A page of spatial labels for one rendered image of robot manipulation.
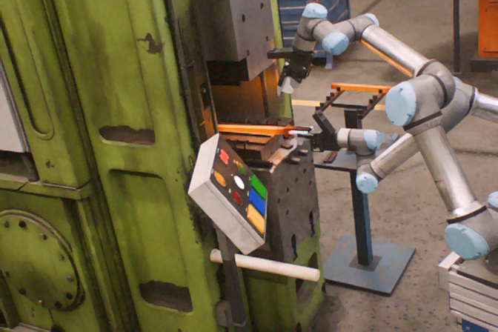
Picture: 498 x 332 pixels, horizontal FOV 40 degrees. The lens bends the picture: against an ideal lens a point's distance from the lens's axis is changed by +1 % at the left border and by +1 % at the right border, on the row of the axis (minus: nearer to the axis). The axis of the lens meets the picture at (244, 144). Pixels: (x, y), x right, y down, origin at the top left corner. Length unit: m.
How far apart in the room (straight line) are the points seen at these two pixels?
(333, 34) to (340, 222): 1.92
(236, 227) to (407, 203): 2.15
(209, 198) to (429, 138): 0.66
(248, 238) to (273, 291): 0.91
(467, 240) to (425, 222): 1.95
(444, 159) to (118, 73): 1.21
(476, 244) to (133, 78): 1.30
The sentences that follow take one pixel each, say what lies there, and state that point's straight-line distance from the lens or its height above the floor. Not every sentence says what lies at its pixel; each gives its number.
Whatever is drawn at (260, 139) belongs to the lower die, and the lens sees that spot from 2.70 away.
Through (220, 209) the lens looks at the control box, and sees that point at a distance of 2.04.
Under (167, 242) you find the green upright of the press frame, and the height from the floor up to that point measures 0.65.
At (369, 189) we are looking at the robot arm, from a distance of 2.46.
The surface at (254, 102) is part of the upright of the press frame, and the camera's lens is 2.99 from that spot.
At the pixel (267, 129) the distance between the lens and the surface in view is 2.71.
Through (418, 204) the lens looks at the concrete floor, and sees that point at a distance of 4.08.
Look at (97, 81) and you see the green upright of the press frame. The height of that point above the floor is 1.35.
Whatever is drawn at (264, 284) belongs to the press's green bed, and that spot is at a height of 0.34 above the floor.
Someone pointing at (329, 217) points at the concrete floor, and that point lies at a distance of 4.00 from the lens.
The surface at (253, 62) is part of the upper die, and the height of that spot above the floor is 1.33.
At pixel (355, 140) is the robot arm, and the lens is 2.54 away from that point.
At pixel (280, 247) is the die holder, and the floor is 0.55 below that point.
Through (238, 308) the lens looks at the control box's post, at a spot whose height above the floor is 0.59.
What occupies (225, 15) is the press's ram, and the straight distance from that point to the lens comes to 2.42.
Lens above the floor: 2.11
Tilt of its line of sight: 25 degrees down
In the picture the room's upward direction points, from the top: 9 degrees counter-clockwise
